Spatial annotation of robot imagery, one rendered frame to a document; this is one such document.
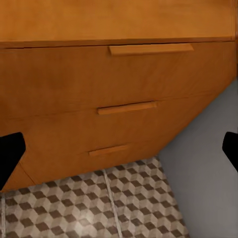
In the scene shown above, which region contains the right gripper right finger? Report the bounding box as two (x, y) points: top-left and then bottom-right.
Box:
(222, 132), (238, 172)

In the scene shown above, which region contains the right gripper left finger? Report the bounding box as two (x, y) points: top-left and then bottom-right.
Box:
(0, 132), (26, 190)

